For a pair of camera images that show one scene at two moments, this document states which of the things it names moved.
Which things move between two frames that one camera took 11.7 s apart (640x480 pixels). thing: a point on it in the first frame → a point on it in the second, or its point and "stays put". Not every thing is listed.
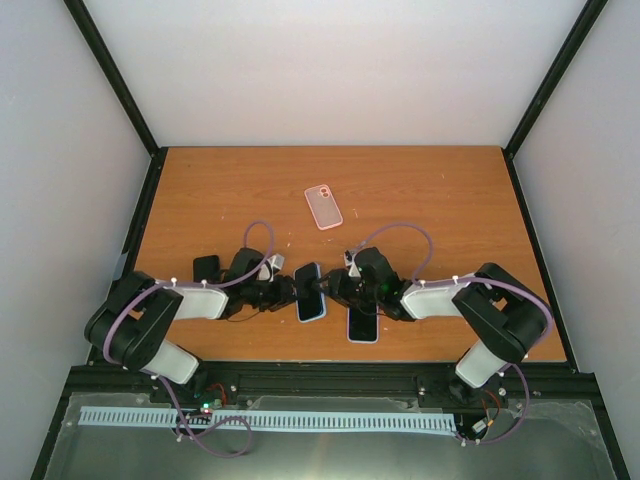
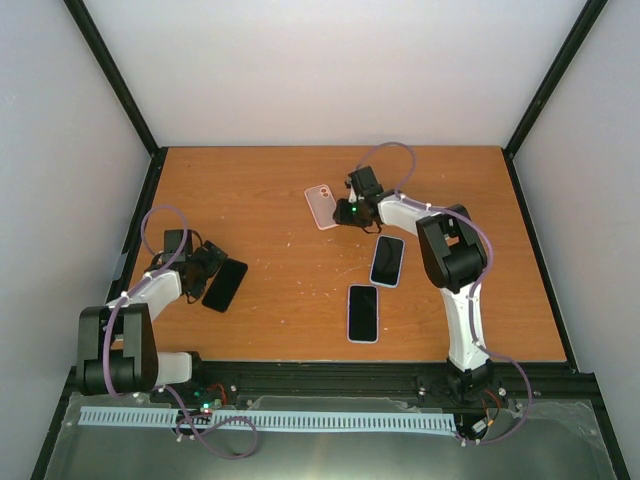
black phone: (311, 304) → (388, 259)
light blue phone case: (311, 306) → (387, 262)
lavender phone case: (363, 324) stays put
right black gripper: (336, 286) → (340, 216)
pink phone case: (324, 207) stays put
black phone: (362, 324) stays put
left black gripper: (284, 296) → (212, 264)
